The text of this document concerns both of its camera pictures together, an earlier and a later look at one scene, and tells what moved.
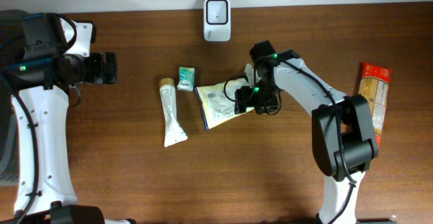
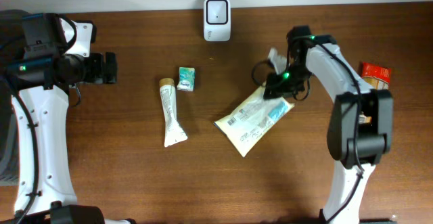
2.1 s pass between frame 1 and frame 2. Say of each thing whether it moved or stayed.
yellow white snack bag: moved
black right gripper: moved
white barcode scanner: stayed
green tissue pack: stayed
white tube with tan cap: stayed
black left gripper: stayed
